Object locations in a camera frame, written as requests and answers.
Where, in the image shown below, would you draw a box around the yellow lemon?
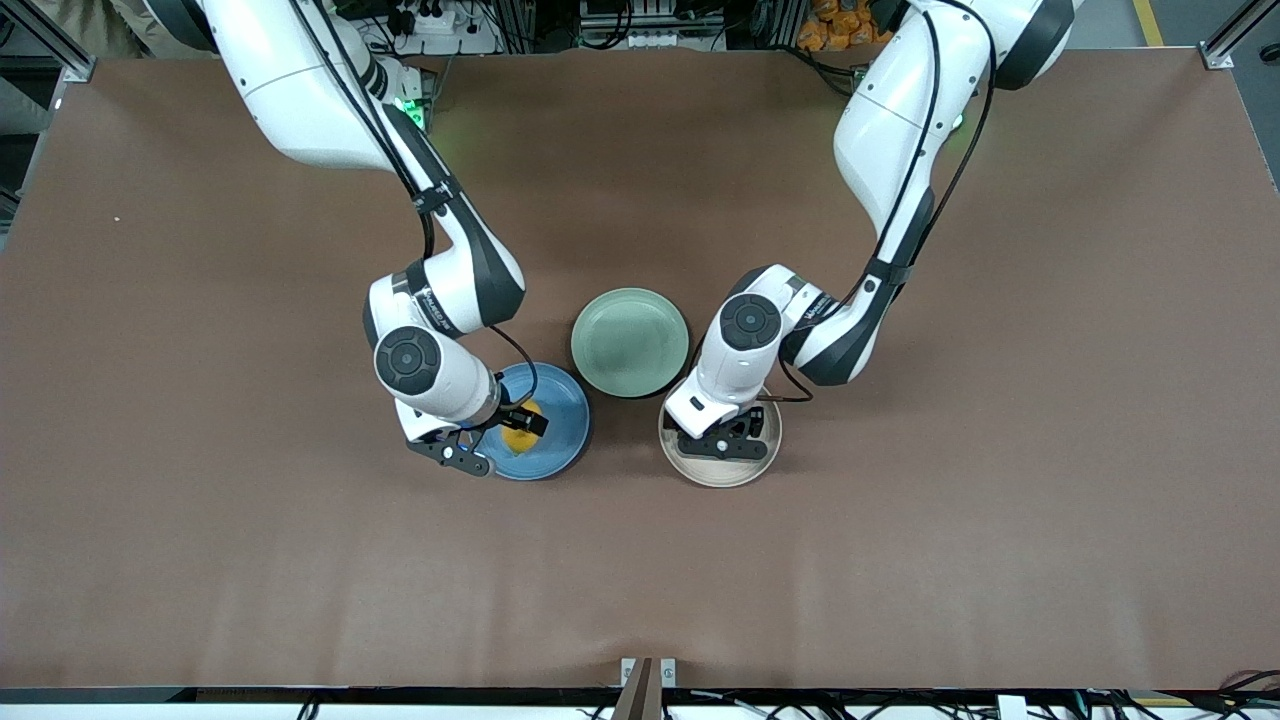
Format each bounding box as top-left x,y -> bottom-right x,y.
500,400 -> 547,456

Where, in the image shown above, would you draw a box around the blue plate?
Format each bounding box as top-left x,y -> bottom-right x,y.
476,362 -> 591,482

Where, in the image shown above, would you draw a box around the beige plate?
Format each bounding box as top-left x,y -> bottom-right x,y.
658,393 -> 783,489

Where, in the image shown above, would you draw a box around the light green plate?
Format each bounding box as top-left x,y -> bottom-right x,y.
571,288 -> 690,399

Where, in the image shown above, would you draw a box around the grey electronics box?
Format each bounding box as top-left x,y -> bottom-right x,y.
578,0 -> 727,51

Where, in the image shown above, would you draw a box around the white power strip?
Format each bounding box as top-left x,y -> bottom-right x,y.
385,0 -> 501,56

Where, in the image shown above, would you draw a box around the orange snack bags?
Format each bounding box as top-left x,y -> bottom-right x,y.
797,0 -> 901,52

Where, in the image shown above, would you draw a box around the person in beige clothing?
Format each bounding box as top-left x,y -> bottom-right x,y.
28,0 -> 201,59

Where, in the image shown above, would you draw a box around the metal mount bracket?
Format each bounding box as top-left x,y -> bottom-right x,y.
612,657 -> 678,720

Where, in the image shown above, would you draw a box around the aluminium frame profile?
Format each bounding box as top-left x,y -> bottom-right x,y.
1200,0 -> 1280,70
0,0 -> 97,83

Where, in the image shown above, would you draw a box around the black floor cable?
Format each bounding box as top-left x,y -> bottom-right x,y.
1215,668 -> 1280,713

